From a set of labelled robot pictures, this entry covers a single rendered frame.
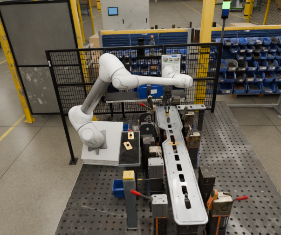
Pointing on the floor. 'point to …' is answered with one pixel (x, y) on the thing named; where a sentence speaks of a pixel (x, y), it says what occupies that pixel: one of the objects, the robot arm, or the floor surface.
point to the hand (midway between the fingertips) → (167, 109)
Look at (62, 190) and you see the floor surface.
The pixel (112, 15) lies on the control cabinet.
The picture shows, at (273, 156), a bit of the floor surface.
